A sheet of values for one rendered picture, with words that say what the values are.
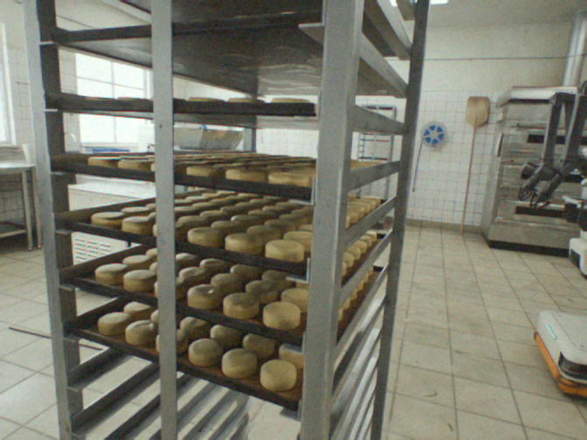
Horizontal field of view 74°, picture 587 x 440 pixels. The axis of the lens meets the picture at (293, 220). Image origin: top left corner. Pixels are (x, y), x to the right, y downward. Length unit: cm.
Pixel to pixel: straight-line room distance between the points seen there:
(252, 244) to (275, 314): 10
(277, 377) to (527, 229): 529
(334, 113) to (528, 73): 631
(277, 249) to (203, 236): 11
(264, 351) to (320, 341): 18
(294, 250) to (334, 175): 12
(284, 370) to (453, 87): 617
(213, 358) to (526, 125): 524
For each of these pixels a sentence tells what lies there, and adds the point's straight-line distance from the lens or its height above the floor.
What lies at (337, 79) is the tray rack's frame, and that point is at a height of 135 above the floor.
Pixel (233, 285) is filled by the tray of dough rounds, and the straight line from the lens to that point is 62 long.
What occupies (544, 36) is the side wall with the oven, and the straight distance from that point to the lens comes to 680.
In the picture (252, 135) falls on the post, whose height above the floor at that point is 129.
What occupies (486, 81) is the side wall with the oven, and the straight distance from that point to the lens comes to 660.
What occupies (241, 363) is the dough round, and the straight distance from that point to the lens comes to 59.
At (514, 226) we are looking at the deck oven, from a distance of 568.
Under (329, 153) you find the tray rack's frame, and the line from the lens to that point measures 41.
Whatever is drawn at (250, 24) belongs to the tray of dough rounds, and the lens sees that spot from 48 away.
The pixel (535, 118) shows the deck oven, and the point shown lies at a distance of 561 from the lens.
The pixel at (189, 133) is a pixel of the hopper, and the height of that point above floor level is 129.
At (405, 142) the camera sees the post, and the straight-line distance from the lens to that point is 101.
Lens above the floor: 129
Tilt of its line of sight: 12 degrees down
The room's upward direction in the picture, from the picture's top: 3 degrees clockwise
